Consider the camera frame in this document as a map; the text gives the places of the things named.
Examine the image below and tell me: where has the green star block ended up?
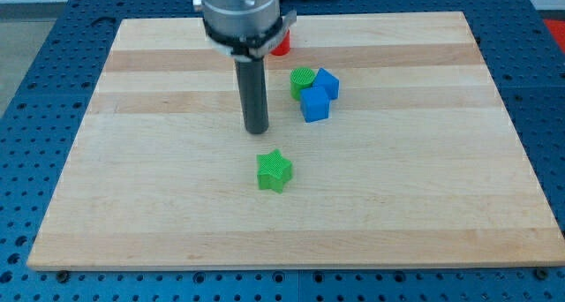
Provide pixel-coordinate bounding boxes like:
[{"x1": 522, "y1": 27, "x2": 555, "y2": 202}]
[{"x1": 256, "y1": 149, "x2": 293, "y2": 193}]

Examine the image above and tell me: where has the blue cube block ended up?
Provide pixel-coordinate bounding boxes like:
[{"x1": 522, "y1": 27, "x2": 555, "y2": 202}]
[{"x1": 300, "y1": 87, "x2": 330, "y2": 123}]

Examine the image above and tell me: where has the green cylinder block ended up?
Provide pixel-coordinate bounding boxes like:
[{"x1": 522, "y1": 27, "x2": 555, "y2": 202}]
[{"x1": 290, "y1": 67, "x2": 316, "y2": 101}]

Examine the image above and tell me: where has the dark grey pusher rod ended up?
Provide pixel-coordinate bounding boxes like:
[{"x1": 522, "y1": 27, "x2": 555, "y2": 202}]
[{"x1": 235, "y1": 59, "x2": 269, "y2": 134}]

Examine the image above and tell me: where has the blue pentagon block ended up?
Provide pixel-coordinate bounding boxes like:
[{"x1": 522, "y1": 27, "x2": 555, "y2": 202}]
[{"x1": 313, "y1": 68, "x2": 340, "y2": 100}]

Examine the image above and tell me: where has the red cylinder block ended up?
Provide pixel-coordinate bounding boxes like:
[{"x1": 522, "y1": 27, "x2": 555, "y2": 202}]
[{"x1": 270, "y1": 31, "x2": 290, "y2": 57}]

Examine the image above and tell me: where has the light wooden board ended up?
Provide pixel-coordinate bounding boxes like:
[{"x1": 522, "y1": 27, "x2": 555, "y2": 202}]
[{"x1": 27, "y1": 11, "x2": 564, "y2": 271}]

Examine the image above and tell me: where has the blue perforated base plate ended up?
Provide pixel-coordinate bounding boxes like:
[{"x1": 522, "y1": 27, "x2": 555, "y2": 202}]
[{"x1": 1, "y1": 0, "x2": 564, "y2": 301}]

